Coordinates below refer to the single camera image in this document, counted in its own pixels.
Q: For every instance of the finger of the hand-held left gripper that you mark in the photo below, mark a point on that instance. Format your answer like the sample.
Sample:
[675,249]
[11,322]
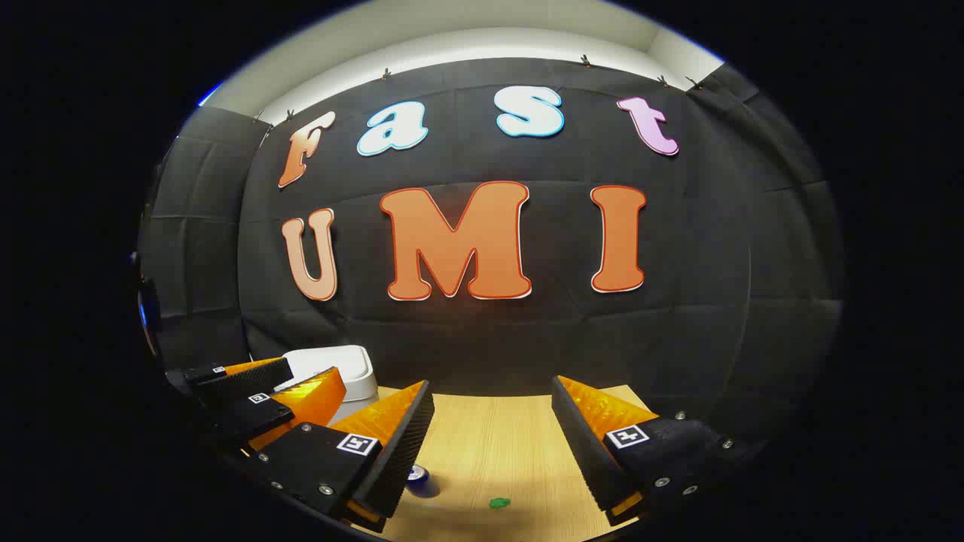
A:
[248,415]
[248,380]

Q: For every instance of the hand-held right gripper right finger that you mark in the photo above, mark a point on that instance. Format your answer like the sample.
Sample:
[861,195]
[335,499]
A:
[584,444]

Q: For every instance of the white desktop garbage bin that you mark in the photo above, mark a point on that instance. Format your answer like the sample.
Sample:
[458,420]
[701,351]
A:
[339,365]

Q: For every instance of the green paper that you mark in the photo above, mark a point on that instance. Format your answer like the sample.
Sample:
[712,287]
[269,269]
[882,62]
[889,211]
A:
[499,502]

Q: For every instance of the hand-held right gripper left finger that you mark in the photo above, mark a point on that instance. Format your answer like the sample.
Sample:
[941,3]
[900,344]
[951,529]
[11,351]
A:
[403,452]

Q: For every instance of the wooden desktop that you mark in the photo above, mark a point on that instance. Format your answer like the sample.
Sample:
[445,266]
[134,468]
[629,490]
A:
[497,444]

